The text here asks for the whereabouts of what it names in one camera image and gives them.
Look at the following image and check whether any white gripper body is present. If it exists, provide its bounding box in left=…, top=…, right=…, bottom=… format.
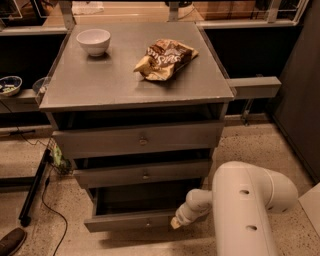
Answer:
left=175, top=205, right=196, bottom=226

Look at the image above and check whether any grey bottom drawer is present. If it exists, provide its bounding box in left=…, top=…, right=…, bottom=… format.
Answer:
left=84, top=178, right=202, bottom=232

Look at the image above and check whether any grey drawer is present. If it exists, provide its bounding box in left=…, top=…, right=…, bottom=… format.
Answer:
left=53, top=112, right=223, bottom=159
left=84, top=178, right=202, bottom=232
left=74, top=149, right=212, bottom=189

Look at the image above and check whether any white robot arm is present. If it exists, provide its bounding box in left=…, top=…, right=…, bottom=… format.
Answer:
left=171, top=161, right=298, bottom=256

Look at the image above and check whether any grey middle drawer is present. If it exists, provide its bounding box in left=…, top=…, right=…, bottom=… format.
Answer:
left=74, top=149, right=212, bottom=189

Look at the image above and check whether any grey drawer cabinet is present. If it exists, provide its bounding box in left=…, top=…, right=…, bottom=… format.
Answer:
left=38, top=21, right=236, bottom=201

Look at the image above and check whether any grey top drawer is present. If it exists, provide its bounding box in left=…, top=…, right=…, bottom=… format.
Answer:
left=53, top=112, right=223, bottom=159

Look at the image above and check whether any green packet in basket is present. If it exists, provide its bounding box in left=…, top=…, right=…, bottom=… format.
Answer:
left=51, top=145, right=64, bottom=168

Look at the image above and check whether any grey side shelf right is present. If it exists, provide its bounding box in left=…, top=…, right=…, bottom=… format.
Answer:
left=227, top=76, right=281, bottom=100

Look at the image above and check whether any grey side shelf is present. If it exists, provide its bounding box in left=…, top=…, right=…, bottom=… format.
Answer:
left=227, top=76, right=281, bottom=100
left=0, top=89, right=39, bottom=114

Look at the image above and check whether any black pole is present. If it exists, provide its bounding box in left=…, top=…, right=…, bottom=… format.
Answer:
left=19, top=149, right=50, bottom=227

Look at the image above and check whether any brown chip bag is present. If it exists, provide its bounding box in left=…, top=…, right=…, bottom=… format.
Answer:
left=134, top=39, right=198, bottom=81

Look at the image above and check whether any dark shoe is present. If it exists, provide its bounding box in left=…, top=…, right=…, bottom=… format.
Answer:
left=0, top=228, right=27, bottom=256

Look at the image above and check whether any clear glass cup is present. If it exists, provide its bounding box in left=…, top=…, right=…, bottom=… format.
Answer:
left=32, top=77, right=51, bottom=94

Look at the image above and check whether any white ceramic bowl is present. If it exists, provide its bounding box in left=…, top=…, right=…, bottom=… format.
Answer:
left=76, top=29, right=111, bottom=56

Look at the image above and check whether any grey side shelf left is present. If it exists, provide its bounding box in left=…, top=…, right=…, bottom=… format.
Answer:
left=0, top=89, right=39, bottom=114

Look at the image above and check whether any small patterned bowl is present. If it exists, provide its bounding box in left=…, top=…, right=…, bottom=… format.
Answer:
left=0, top=76, right=22, bottom=97

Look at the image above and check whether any black floor cable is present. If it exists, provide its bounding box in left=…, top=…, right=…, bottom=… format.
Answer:
left=0, top=99, right=69, bottom=256

